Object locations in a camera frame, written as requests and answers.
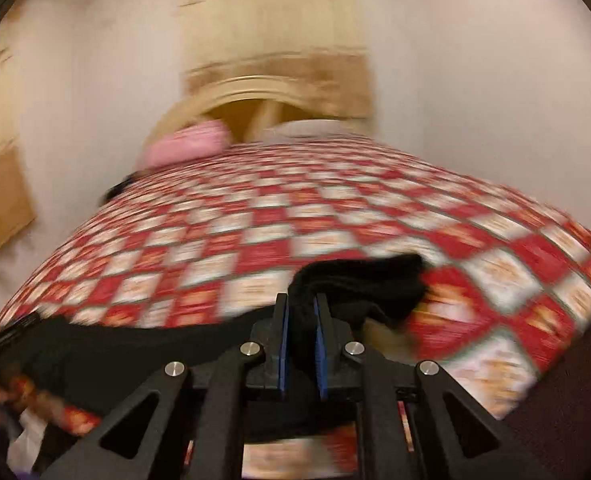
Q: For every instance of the cream wooden headboard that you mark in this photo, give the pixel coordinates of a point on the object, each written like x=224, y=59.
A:
x=235, y=92

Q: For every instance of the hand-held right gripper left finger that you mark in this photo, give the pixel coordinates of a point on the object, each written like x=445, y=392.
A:
x=282, y=352

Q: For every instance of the red checkered printed blanket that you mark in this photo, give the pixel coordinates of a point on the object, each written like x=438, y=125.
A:
x=325, y=210

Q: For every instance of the pink pillow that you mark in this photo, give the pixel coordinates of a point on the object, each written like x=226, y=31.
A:
x=188, y=145

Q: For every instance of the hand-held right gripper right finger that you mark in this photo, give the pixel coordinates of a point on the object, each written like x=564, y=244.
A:
x=321, y=352

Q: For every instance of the black pants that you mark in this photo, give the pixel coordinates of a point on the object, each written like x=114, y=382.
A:
x=125, y=355

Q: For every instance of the striped pillow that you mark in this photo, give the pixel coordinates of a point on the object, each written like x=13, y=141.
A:
x=315, y=129

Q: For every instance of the dark cloth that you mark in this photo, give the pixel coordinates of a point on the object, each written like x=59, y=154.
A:
x=123, y=186

